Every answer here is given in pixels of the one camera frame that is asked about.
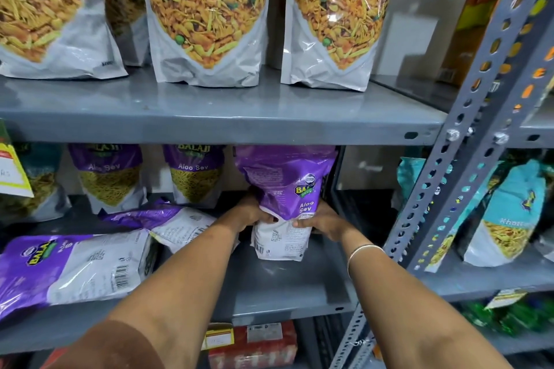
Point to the person's right hand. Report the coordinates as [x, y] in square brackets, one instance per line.
[329, 224]

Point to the person's left hand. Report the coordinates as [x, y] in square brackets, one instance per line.
[244, 215]

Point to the person's right thumb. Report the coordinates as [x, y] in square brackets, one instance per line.
[305, 223]

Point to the person's left thumb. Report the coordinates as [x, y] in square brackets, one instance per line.
[268, 219]

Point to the purple snack packet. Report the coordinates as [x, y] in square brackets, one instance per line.
[194, 178]
[173, 224]
[73, 269]
[108, 178]
[285, 182]

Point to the person's left forearm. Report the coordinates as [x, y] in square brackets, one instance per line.
[173, 295]

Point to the person's right forearm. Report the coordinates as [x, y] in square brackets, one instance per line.
[402, 312]

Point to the silver wrist bangle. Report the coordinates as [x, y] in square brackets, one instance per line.
[362, 247]

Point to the teal snack packet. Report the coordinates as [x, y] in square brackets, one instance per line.
[510, 213]
[43, 182]
[409, 174]
[547, 243]

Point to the grey metal shelving unit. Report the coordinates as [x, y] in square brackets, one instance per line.
[476, 278]
[216, 113]

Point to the yellow and white price tag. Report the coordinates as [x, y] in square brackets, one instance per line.
[13, 174]
[217, 337]
[504, 298]

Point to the red packet with white label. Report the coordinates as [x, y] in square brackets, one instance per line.
[259, 351]

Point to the pile of green snack packets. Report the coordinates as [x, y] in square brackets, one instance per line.
[506, 314]

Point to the orange and yellow carton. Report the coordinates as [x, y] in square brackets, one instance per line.
[471, 27]

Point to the grey slotted angle post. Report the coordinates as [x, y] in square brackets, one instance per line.
[519, 74]
[513, 40]

